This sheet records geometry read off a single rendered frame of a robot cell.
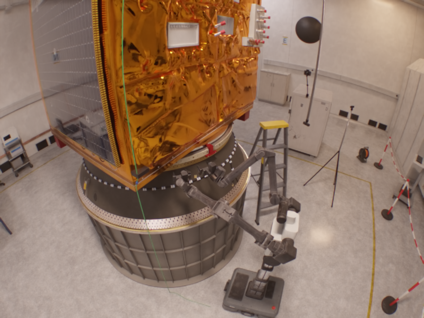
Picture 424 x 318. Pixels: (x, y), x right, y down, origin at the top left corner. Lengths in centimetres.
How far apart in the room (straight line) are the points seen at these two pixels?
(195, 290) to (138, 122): 223
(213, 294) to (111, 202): 167
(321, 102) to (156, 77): 415
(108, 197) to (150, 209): 43
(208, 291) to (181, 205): 136
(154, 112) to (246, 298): 214
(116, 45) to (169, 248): 184
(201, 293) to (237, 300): 52
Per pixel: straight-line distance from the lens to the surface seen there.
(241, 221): 121
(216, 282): 293
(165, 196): 187
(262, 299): 263
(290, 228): 153
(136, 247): 231
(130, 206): 197
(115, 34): 113
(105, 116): 123
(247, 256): 317
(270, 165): 160
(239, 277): 270
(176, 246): 223
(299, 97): 503
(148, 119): 128
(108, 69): 115
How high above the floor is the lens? 268
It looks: 33 degrees down
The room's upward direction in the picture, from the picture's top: 1 degrees clockwise
